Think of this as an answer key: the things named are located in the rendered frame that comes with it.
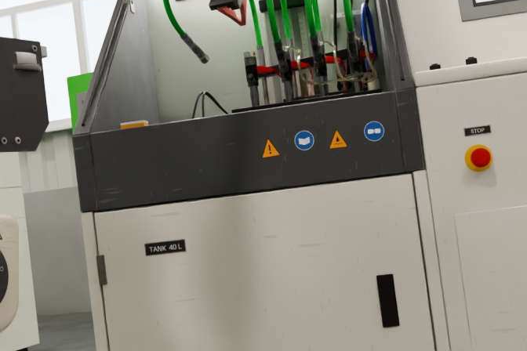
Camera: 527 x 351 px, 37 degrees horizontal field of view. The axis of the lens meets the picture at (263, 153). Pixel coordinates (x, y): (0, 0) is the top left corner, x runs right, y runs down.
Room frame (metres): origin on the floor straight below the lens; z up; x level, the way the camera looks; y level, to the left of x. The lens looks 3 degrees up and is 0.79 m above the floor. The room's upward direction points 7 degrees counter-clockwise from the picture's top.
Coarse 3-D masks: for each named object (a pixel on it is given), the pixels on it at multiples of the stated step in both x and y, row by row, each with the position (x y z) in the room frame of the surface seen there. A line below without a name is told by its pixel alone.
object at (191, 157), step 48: (384, 96) 1.51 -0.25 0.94; (96, 144) 1.59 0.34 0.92; (144, 144) 1.58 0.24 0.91; (192, 144) 1.57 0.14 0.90; (240, 144) 1.55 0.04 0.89; (288, 144) 1.54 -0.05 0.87; (384, 144) 1.51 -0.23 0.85; (144, 192) 1.58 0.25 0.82; (192, 192) 1.57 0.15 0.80; (240, 192) 1.55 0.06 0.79
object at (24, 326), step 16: (0, 160) 4.48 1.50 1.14; (16, 160) 4.58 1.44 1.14; (0, 176) 4.47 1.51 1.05; (16, 176) 4.57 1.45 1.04; (0, 192) 4.45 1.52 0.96; (16, 192) 4.56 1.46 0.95; (0, 208) 4.44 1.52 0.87; (16, 208) 4.55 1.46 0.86; (32, 288) 4.59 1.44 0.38; (32, 304) 4.58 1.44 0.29; (16, 320) 4.47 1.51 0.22; (32, 320) 4.57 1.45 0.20; (0, 336) 4.36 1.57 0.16; (16, 336) 4.46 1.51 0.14; (32, 336) 4.56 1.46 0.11
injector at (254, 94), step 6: (246, 60) 1.80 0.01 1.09; (252, 60) 1.80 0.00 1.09; (246, 66) 1.80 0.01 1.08; (252, 66) 1.80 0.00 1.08; (246, 72) 1.80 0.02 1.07; (252, 72) 1.79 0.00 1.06; (246, 78) 1.81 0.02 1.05; (252, 78) 1.78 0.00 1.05; (258, 78) 1.81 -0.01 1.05; (252, 84) 1.79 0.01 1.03; (258, 84) 1.80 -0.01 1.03; (252, 90) 1.80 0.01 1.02; (252, 96) 1.80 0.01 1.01; (258, 96) 1.80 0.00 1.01; (252, 102) 1.80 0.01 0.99; (258, 102) 1.80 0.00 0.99
